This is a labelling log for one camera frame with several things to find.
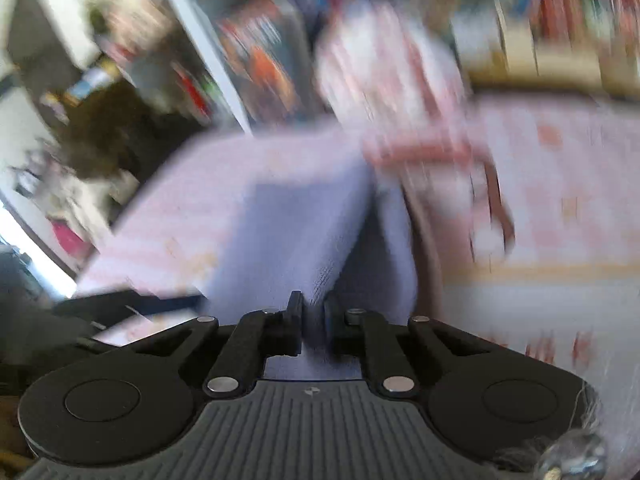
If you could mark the purple and mauve sweater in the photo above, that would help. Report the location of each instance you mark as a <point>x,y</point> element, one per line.
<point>318,218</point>

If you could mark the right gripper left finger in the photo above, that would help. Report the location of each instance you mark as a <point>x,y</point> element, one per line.
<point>244,348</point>

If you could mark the dark brown jacket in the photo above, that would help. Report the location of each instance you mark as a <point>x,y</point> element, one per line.
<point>114,130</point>

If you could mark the pink checkered table mat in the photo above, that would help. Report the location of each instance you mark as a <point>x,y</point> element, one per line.
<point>517,221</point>

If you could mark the white wooden bookshelf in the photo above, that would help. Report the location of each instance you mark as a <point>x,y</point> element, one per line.
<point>589,46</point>

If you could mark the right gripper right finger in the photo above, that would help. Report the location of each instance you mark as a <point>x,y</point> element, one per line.
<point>368,337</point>

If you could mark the pink white plush bunny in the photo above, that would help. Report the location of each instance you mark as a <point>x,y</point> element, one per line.
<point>377,64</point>

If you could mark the Harry Potter book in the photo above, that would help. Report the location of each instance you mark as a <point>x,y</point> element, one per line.
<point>267,53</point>

